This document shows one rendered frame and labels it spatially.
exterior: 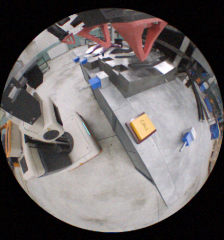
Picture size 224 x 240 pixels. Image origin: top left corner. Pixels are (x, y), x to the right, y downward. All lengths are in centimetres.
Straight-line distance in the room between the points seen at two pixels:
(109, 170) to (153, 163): 87
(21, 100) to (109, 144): 100
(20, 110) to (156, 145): 45
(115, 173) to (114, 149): 35
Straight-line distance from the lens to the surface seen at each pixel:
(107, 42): 19
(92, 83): 30
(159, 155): 29
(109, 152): 104
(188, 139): 36
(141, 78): 27
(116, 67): 32
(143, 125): 22
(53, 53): 708
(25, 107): 27
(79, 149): 83
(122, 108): 27
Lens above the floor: 103
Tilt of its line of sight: 70 degrees down
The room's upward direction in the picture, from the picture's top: 2 degrees counter-clockwise
